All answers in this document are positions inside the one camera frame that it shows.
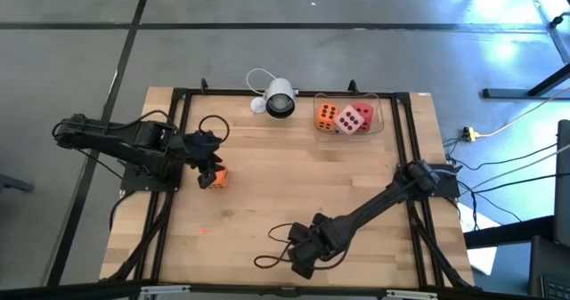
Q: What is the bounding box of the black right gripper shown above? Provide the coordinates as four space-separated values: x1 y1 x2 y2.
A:
284 213 342 280

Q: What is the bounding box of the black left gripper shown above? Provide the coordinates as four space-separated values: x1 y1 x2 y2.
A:
180 128 225 191

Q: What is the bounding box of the large orange foam die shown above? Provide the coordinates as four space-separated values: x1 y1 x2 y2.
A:
208 165 230 190
314 102 340 133

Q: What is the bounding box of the large pink foam die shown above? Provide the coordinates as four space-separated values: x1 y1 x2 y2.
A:
333 104 366 136

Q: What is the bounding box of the large red foam die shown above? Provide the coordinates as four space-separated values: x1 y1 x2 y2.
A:
352 101 376 134

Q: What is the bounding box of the clear plastic container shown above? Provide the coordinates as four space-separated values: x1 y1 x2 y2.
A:
310 92 385 138

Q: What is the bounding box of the white paper sheet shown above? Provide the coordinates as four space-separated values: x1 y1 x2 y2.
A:
458 201 502 274

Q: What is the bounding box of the black desk foot bar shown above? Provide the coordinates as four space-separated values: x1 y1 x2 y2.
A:
462 215 558 250

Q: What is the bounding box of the black box with keyboard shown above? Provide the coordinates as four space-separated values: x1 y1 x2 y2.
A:
529 235 570 300

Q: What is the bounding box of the black tall panel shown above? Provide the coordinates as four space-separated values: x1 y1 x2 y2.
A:
554 119 570 247

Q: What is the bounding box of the black T-shaped floor stand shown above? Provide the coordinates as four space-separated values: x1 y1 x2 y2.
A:
482 63 570 100

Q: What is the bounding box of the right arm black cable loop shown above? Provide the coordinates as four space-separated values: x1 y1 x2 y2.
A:
253 222 353 272

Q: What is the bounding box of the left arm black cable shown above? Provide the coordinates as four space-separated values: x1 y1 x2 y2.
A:
102 109 232 146

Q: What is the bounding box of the black aluminium table frame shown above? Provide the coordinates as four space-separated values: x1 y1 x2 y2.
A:
100 77 480 300

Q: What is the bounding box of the white webcam with cable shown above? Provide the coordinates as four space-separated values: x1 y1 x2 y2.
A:
263 77 298 120

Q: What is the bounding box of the white lamp cable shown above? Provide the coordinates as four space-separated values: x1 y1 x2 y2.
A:
245 67 278 101

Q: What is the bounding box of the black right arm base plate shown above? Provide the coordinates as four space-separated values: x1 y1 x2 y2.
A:
398 159 460 199

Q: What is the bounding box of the dark thin floor cable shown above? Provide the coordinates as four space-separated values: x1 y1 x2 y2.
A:
469 191 480 231

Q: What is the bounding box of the black floor cable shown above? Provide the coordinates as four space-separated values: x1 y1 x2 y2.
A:
444 142 570 171

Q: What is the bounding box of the yellow floor cable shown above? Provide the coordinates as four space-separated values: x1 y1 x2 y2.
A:
478 85 570 139

